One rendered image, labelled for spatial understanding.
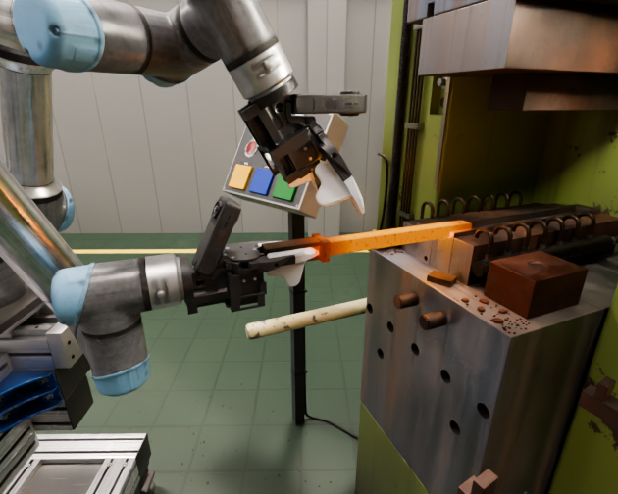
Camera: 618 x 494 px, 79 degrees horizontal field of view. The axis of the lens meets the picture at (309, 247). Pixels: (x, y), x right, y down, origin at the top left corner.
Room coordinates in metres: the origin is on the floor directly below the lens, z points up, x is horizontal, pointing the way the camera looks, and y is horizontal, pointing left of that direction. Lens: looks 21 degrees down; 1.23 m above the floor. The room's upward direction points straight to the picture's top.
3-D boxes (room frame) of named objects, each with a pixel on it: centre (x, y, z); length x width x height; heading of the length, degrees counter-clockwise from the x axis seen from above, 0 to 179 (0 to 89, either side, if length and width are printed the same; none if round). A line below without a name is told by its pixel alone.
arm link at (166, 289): (0.48, 0.20, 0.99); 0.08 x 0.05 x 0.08; 23
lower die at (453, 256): (0.78, -0.44, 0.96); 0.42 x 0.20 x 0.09; 113
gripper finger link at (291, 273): (0.53, 0.02, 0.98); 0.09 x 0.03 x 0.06; 110
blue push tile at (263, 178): (1.09, 0.13, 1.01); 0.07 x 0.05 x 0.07; 48
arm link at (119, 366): (0.46, 0.29, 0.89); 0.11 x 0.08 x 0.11; 42
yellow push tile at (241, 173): (1.15, 0.21, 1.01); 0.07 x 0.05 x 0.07; 48
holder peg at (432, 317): (0.56, -0.21, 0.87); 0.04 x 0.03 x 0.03; 113
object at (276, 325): (0.98, -0.03, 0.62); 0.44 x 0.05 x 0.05; 113
